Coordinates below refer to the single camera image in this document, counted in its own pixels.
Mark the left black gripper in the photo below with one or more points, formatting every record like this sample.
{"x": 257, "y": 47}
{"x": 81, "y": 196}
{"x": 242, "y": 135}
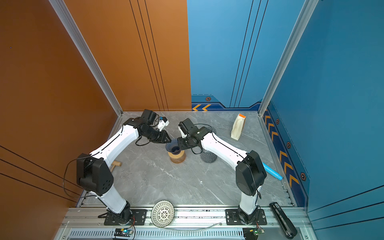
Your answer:
{"x": 163, "y": 136}

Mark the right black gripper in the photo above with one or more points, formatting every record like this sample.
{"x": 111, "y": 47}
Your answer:
{"x": 182, "y": 147}

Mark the blue glass dripper cone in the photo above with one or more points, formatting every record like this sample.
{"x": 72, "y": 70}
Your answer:
{"x": 173, "y": 148}

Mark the coffee filter box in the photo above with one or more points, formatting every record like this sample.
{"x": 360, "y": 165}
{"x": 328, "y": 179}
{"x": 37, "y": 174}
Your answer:
{"x": 238, "y": 127}

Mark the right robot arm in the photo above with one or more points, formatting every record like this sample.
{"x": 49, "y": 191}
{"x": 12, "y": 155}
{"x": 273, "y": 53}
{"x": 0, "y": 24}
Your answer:
{"x": 250, "y": 171}

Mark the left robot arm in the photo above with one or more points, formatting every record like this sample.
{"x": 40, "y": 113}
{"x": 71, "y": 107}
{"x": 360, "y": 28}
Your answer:
{"x": 93, "y": 170}

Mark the grey glass dripper cone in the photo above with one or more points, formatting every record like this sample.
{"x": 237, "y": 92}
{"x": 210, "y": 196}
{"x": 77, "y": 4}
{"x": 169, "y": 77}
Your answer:
{"x": 212, "y": 129}

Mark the orange glass carafe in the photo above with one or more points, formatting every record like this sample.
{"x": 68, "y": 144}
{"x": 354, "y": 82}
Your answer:
{"x": 177, "y": 159}

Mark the grey glass mug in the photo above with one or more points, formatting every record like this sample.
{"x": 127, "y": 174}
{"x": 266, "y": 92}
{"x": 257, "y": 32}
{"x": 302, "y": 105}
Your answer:
{"x": 208, "y": 157}

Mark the wooden mallet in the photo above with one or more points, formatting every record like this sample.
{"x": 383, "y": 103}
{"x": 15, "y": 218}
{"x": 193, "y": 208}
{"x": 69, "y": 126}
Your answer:
{"x": 115, "y": 164}

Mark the white patterned bowl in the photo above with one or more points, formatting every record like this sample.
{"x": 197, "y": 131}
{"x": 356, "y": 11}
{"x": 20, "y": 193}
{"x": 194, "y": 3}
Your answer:
{"x": 162, "y": 214}

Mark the blue cylinder tool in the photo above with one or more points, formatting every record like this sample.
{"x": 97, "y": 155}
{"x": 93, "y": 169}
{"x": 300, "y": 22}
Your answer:
{"x": 272, "y": 172}

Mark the left circuit board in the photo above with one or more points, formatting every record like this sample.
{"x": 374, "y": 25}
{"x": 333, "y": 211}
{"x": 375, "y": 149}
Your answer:
{"x": 123, "y": 234}

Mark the circuit board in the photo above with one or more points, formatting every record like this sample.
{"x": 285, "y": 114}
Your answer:
{"x": 123, "y": 234}
{"x": 252, "y": 233}

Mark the right circuit board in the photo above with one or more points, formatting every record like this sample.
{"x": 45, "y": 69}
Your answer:
{"x": 252, "y": 233}

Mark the black stapler-like tool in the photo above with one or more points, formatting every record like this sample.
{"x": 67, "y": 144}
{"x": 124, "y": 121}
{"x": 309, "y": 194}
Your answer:
{"x": 285, "y": 223}

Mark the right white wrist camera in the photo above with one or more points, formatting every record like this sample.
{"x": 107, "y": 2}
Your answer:
{"x": 182, "y": 130}

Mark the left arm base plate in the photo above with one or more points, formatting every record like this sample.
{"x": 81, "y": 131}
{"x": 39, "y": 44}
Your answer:
{"x": 127, "y": 217}

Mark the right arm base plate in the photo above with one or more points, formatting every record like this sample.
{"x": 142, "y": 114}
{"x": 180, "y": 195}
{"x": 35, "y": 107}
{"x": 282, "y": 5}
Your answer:
{"x": 233, "y": 218}

